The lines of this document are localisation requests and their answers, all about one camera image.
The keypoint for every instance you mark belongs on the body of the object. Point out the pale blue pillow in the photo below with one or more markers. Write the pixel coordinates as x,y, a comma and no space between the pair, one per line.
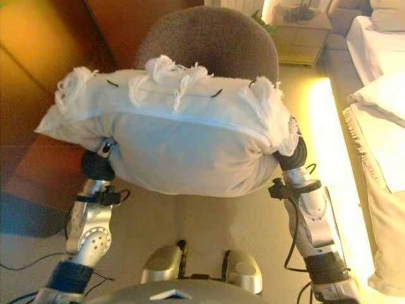
389,16

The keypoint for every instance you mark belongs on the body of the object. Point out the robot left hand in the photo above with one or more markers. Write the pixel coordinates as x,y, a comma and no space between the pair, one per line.
95,166

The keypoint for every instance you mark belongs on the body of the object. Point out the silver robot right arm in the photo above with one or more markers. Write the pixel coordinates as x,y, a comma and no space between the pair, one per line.
316,228

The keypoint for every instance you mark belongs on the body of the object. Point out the grey upholstered armchair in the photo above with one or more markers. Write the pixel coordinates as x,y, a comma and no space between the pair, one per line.
205,38

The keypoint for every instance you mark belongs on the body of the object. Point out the folded white duvet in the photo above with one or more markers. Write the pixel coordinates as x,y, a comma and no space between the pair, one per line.
383,95

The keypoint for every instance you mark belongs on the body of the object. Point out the white fringed cushion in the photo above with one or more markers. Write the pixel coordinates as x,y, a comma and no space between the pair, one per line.
190,152

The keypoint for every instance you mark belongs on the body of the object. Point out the green plant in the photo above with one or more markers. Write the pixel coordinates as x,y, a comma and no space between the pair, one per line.
264,23

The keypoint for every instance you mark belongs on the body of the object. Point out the bed with white sheet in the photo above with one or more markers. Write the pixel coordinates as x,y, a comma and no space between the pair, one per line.
370,50

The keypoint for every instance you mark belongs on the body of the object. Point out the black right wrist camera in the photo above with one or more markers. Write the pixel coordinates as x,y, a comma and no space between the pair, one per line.
276,188

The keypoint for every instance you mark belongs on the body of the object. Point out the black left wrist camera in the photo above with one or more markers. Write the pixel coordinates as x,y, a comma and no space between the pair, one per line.
110,194

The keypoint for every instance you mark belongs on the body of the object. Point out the beige nightstand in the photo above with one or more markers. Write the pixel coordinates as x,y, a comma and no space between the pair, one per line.
300,38

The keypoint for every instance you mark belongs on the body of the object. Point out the grey robot torso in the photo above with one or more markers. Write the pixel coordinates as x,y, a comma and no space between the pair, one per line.
142,294

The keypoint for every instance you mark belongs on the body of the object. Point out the brown glossy wardrobe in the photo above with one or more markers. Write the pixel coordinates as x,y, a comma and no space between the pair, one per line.
47,63

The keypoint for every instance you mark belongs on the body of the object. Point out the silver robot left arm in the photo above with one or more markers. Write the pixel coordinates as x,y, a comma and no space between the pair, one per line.
91,237

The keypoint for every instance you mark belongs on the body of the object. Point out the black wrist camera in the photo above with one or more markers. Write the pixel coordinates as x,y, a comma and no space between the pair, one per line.
110,194
276,188

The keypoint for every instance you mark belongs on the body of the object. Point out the silver robot right leg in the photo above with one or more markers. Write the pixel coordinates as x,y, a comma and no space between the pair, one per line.
243,269

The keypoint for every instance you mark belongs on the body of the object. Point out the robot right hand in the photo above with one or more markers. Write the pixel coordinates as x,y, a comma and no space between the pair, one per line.
295,158

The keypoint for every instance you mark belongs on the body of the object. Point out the grey padded headboard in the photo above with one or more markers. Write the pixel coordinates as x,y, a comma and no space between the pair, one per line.
345,12

